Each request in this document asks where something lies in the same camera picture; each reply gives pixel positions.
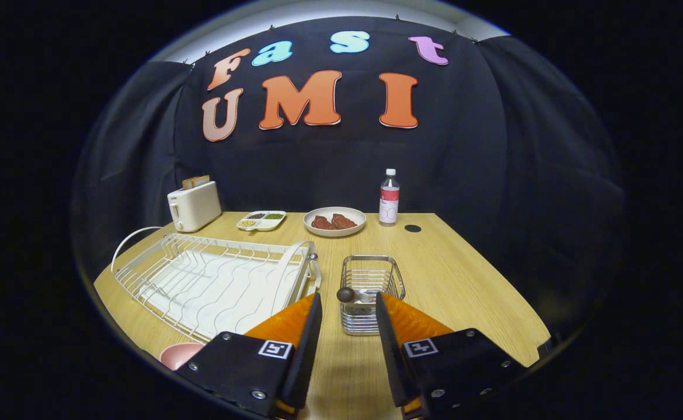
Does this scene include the white divided dish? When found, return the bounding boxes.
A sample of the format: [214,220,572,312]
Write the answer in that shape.
[236,211,287,232]

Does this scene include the dark handled spoon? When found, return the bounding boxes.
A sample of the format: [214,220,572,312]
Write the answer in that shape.
[336,286,377,305]

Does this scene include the clear bottle with red label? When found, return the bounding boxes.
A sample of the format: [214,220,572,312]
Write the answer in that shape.
[378,169,400,226]

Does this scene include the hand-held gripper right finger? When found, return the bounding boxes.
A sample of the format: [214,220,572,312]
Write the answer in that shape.
[375,292,527,416]

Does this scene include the white wire dish rack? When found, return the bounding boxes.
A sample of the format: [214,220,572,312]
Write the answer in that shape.
[111,226,322,345]

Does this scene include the black backdrop cloth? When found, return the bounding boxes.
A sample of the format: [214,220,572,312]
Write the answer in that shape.
[73,16,628,351]

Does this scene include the white toaster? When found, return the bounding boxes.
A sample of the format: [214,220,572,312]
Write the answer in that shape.
[167,181,222,233]

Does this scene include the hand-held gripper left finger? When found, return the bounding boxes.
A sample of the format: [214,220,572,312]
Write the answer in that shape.
[175,292,323,418]

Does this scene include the metal wire basket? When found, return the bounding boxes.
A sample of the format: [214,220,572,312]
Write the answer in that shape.
[340,255,406,337]

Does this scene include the pink plate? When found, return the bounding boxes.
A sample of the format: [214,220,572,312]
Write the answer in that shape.
[159,342,205,371]

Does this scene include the white round meat dish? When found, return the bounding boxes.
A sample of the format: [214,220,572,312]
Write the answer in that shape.
[304,206,367,237]

